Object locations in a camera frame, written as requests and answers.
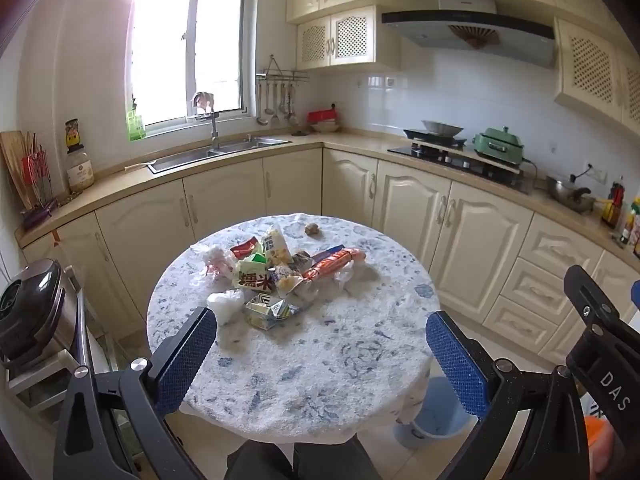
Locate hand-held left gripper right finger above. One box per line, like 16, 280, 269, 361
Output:
425, 311, 596, 480

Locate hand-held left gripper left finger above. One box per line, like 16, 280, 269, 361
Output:
52, 306, 218, 480

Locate white tissue wad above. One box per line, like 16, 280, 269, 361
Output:
206, 289, 246, 322

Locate blue plastic waste bin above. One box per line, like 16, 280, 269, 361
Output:
395, 375, 473, 450

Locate yellow carton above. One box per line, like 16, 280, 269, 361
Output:
243, 293, 302, 331

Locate green and white carton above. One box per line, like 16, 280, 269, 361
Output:
232, 254, 278, 293

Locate white plastic bag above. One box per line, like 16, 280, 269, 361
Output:
202, 244, 237, 278

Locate red snack wrapper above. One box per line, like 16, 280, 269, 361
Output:
230, 237, 262, 261

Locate clear plastic wrap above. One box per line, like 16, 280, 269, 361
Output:
334, 262, 357, 291

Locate white and yellow snack bag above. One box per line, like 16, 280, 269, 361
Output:
261, 226, 295, 267

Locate person's right forearm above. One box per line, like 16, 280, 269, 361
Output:
587, 440, 618, 480

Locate cream cabinet drawer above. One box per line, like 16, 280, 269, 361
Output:
500, 257, 581, 321
482, 296, 561, 353
522, 214, 603, 281

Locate row of condiment bottles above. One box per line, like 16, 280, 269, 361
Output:
600, 177, 640, 258

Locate metal pan with ladle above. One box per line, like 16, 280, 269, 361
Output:
546, 174, 598, 213

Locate metal storage rack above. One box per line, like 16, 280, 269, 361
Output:
0, 260, 133, 441

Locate blue floral tablecloth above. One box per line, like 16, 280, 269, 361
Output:
146, 214, 442, 445

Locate cream lower kitchen cabinets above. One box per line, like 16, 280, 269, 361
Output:
20, 142, 640, 366

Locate black electric griddle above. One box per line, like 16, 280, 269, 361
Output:
0, 258, 68, 361

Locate green electric cooking pot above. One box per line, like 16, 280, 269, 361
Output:
472, 126, 526, 160

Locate stainless steel sink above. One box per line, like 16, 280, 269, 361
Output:
146, 136, 292, 175

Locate purple utensil holder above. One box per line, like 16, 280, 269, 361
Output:
20, 199, 60, 231

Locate black gas hob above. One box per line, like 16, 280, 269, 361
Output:
387, 145, 531, 193

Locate shallow metal wok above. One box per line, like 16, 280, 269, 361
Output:
421, 119, 465, 136

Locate metal sink faucet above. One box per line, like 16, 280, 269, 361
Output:
192, 92, 221, 151

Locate green dish soap bottle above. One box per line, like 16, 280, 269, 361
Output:
126, 105, 146, 142

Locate bundle of chopsticks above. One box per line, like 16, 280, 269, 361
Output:
20, 132, 58, 211

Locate dark bottle with yellow label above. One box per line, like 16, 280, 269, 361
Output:
64, 119, 82, 155

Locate wooden cutting board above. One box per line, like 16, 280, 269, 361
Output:
0, 130, 46, 211

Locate row of hanging metal utensils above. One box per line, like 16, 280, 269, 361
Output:
256, 80, 298, 127

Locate range hood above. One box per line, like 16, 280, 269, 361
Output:
381, 0, 557, 68

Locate kitchen window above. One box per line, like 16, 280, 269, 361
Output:
127, 0, 248, 136

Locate black power cord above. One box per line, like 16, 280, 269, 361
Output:
522, 157, 551, 191

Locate metal wall utensil rack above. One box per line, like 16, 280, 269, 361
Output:
255, 55, 311, 83

